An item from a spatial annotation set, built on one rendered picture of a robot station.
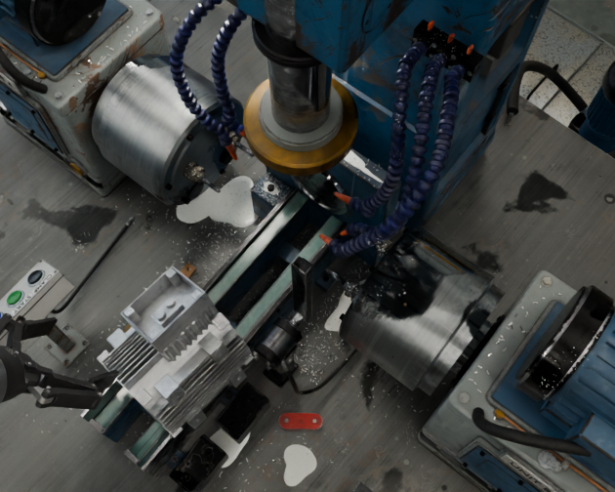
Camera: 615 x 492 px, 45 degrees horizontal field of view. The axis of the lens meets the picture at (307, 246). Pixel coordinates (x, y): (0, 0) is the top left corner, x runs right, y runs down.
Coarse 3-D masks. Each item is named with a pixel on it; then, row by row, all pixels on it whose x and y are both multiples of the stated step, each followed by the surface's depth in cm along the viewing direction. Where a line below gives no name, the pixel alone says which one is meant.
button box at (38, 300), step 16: (48, 272) 134; (16, 288) 135; (32, 288) 133; (48, 288) 133; (64, 288) 135; (0, 304) 134; (16, 304) 132; (32, 304) 132; (48, 304) 134; (0, 336) 130
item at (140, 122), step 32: (128, 64) 142; (160, 64) 142; (128, 96) 139; (160, 96) 138; (96, 128) 145; (128, 128) 139; (160, 128) 137; (192, 128) 136; (128, 160) 142; (160, 160) 137; (192, 160) 143; (224, 160) 154; (160, 192) 142; (192, 192) 150
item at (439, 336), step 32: (384, 256) 126; (416, 256) 126; (448, 256) 128; (352, 288) 133; (384, 288) 124; (416, 288) 123; (448, 288) 123; (480, 288) 125; (352, 320) 128; (384, 320) 125; (416, 320) 123; (448, 320) 121; (480, 320) 122; (384, 352) 127; (416, 352) 123; (448, 352) 122; (416, 384) 127
